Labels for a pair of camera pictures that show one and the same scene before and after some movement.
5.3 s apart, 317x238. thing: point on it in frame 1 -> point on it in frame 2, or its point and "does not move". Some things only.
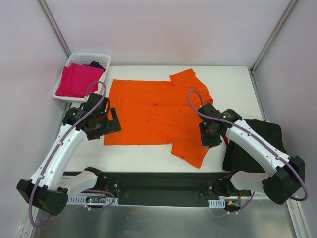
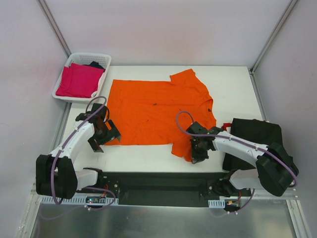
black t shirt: [236, 157] does not move
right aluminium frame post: [267, 43] does not move
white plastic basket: [104, 59] does not move
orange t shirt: [161, 112] does not move
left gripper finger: [91, 136] -> [95, 145]
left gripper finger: [114, 126] -> [113, 133]
